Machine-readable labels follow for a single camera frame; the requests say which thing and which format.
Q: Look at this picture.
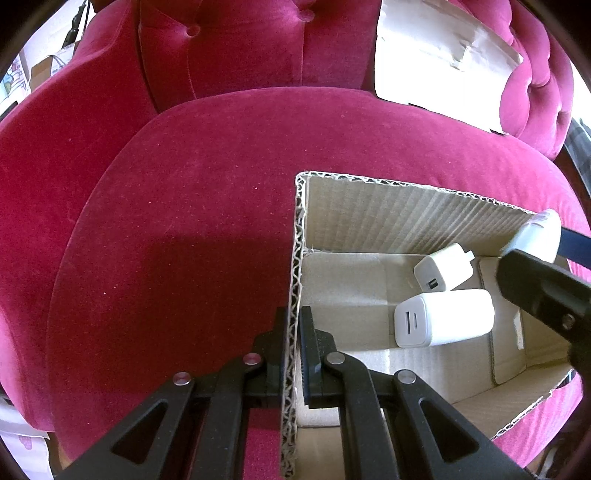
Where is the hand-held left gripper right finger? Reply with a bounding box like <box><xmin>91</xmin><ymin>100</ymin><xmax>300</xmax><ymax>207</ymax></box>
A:
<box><xmin>299</xmin><ymin>305</ymin><xmax>536</xmax><ymax>480</ymax></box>

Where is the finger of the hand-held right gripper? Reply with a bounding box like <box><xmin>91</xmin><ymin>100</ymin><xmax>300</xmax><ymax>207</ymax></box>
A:
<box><xmin>495</xmin><ymin>249</ymin><xmax>591</xmax><ymax>376</ymax></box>
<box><xmin>558</xmin><ymin>225</ymin><xmax>591</xmax><ymax>269</ymax></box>

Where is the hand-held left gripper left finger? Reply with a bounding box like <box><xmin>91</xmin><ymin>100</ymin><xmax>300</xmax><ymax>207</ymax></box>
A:
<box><xmin>55</xmin><ymin>307</ymin><xmax>286</xmax><ymax>480</ymax></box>

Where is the white tube with green print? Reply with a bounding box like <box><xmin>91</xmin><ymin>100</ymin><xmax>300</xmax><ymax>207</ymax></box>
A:
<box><xmin>501</xmin><ymin>209</ymin><xmax>563</xmax><ymax>265</ymax></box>

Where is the large white charger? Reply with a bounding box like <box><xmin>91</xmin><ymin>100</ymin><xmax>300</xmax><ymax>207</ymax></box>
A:
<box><xmin>394</xmin><ymin>289</ymin><xmax>496</xmax><ymax>349</ymax></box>

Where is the small white charger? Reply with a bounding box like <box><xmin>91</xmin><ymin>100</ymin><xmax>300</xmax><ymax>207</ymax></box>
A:
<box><xmin>413</xmin><ymin>243</ymin><xmax>476</xmax><ymax>293</ymax></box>

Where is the cardboard box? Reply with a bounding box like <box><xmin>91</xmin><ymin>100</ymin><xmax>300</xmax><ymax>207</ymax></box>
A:
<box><xmin>278</xmin><ymin>171</ymin><xmax>583</xmax><ymax>480</ymax></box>

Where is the red velvet tufted sofa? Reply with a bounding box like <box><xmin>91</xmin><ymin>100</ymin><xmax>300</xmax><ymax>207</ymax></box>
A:
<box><xmin>0</xmin><ymin>0</ymin><xmax>591</xmax><ymax>476</ymax></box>

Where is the creased brown paper sheet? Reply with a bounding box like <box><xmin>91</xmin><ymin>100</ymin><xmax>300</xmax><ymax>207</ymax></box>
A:
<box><xmin>372</xmin><ymin>0</ymin><xmax>526</xmax><ymax>136</ymax></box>

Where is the pink patterned cloth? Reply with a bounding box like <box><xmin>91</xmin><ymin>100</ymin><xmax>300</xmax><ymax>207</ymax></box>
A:
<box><xmin>0</xmin><ymin>401</ymin><xmax>51</xmax><ymax>480</ymax></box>

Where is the small brown carton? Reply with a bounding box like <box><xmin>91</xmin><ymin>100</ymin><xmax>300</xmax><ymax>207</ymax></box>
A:
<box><xmin>29</xmin><ymin>46</ymin><xmax>77</xmax><ymax>90</ymax></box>

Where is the pink cartoon print curtain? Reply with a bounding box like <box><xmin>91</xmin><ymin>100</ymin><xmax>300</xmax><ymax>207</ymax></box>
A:
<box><xmin>0</xmin><ymin>48</ymin><xmax>31</xmax><ymax>118</ymax></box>

